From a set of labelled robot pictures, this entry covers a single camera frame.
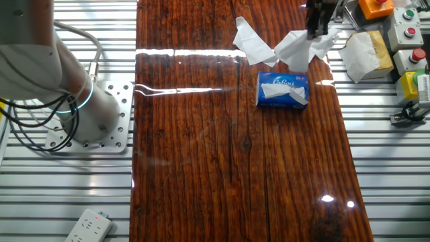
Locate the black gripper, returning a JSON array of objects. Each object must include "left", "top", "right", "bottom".
[{"left": 306, "top": 0, "right": 334, "bottom": 38}]

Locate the white paper napkin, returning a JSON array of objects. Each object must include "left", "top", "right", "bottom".
[
  {"left": 314, "top": 28, "right": 342, "bottom": 61},
  {"left": 274, "top": 29, "right": 314, "bottom": 73},
  {"left": 232, "top": 15, "right": 280, "bottom": 67},
  {"left": 309, "top": 46, "right": 324, "bottom": 64},
  {"left": 261, "top": 83, "right": 309, "bottom": 106}
]

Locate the orange button box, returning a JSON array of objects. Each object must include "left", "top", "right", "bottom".
[{"left": 358, "top": 0, "right": 395, "bottom": 20}]

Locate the white tissue sheet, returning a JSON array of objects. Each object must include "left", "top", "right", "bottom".
[{"left": 338, "top": 32, "right": 382, "bottom": 84}]

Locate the yellow tissue box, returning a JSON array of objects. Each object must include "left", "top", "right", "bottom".
[{"left": 345, "top": 30, "right": 395, "bottom": 81}]

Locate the grey box small red button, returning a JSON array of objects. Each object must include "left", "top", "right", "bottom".
[{"left": 387, "top": 22, "right": 425, "bottom": 52}]

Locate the blue tissue pack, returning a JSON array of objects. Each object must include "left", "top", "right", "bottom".
[{"left": 255, "top": 71, "right": 310, "bottom": 110}]

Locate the grey box green button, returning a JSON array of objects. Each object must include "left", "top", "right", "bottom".
[{"left": 392, "top": 7, "right": 421, "bottom": 27}]

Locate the grey box red mushroom button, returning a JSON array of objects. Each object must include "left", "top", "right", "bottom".
[{"left": 392, "top": 48, "right": 429, "bottom": 77}]

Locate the yellow box green button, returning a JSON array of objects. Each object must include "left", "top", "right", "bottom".
[{"left": 394, "top": 69, "right": 430, "bottom": 102}]

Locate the white power strip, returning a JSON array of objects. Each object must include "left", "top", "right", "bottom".
[{"left": 63, "top": 208, "right": 114, "bottom": 242}]

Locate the metal camera mount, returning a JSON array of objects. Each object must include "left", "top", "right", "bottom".
[{"left": 389, "top": 100, "right": 430, "bottom": 128}]

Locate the black camera cable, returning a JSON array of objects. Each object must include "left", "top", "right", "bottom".
[{"left": 401, "top": 100, "right": 426, "bottom": 122}]

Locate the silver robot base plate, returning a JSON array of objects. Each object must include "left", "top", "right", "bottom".
[{"left": 45, "top": 80, "right": 134, "bottom": 155}]

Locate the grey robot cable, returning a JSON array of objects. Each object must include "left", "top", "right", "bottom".
[{"left": 52, "top": 19, "right": 103, "bottom": 83}]

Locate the black cable bundle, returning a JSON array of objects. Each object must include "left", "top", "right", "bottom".
[{"left": 0, "top": 93, "right": 81, "bottom": 153}]

